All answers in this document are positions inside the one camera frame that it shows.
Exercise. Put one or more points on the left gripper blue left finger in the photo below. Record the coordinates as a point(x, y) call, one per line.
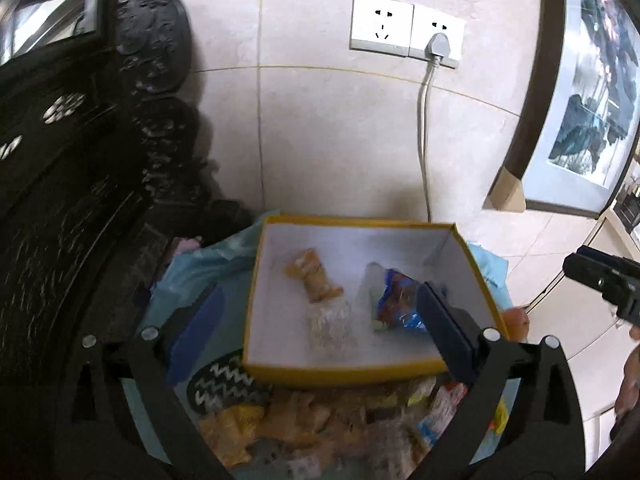
point(188, 330)

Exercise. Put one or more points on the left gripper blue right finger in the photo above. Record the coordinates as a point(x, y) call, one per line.
point(454, 332)

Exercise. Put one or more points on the blue orange snack packet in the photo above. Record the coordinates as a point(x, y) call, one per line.
point(394, 302)

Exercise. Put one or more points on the clear bag of white candies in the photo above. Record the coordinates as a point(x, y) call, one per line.
point(330, 330)

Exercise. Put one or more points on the orange snack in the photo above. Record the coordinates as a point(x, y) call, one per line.
point(310, 271)

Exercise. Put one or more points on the person's right hand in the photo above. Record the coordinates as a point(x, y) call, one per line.
point(628, 395)

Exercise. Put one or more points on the red yellow apple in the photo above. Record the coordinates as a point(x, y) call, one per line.
point(517, 323)

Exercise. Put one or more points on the light blue tablecloth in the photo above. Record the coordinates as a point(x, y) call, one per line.
point(230, 264)

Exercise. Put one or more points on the yellow bun snack packet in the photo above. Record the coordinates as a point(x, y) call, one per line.
point(231, 431)

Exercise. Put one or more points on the yellow cardboard box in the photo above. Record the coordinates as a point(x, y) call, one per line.
point(354, 252)

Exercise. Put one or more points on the framed lotus painting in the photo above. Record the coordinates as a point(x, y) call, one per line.
point(579, 125)

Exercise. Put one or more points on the dark carved wooden chair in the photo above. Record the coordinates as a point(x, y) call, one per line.
point(98, 177)

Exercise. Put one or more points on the white power plug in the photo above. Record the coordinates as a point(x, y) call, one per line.
point(438, 48)

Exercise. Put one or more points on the white double wall socket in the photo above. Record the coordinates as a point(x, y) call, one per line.
point(404, 29)

